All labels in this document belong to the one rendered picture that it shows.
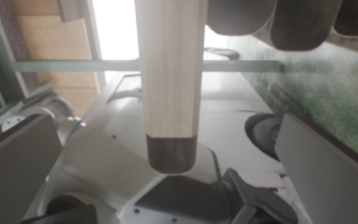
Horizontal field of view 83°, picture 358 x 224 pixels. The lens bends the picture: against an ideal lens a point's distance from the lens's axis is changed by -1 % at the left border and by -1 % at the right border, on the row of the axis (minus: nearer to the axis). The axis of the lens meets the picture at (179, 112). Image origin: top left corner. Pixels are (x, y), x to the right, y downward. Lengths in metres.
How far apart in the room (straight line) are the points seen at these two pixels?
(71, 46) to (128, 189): 2.73
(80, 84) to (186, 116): 2.97
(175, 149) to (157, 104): 0.09
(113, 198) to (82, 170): 0.06
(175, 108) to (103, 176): 0.18
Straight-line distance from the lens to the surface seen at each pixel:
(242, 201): 0.43
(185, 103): 0.15
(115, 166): 0.30
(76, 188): 0.32
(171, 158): 0.22
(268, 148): 1.40
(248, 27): 0.17
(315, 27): 0.19
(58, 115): 0.45
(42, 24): 3.06
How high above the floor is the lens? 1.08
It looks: 1 degrees down
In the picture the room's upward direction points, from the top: 90 degrees counter-clockwise
